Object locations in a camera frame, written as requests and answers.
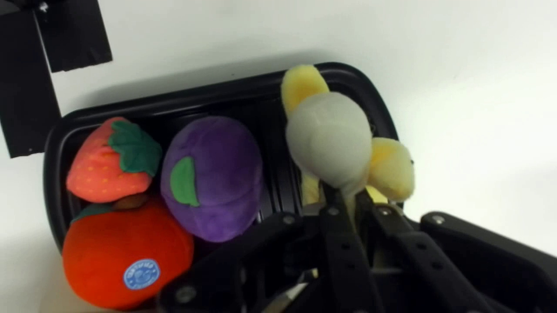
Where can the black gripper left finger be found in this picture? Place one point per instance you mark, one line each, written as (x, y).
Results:
(352, 283)

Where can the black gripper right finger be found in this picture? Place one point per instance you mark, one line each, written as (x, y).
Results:
(437, 278)

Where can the purple eggplant plush toy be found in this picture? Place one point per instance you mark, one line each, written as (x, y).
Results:
(212, 177)

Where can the red tomato plush toy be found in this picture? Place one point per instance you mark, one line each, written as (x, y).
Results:
(122, 257)

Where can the black plastic tray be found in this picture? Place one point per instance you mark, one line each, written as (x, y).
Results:
(254, 101)

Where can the red strawberry plush toy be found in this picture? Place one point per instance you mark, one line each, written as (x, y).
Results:
(117, 158)

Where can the yellow duck plush toy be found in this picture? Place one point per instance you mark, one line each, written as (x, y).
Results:
(331, 141)

